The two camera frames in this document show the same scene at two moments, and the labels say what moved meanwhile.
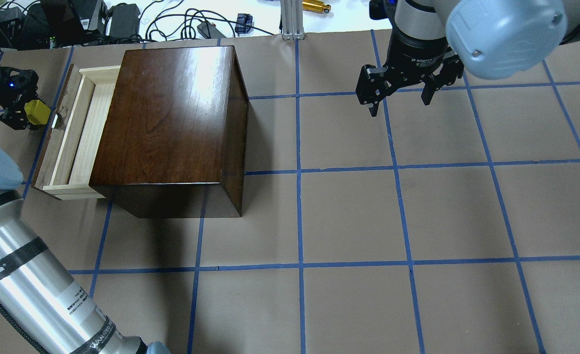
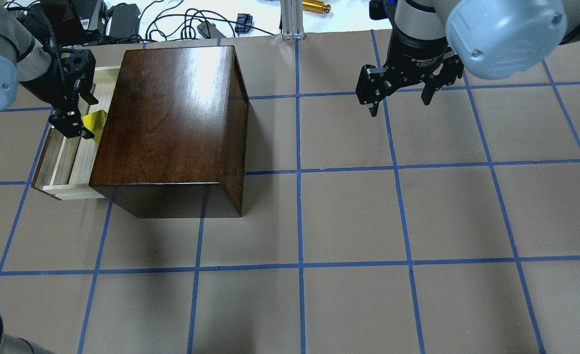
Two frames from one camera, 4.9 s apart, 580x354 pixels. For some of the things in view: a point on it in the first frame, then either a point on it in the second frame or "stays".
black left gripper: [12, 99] to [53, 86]
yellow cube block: [38, 112] to [94, 122]
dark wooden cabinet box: [173, 142] stays
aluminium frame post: [292, 19] stays
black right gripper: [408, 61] stays
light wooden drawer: [74, 136] stays
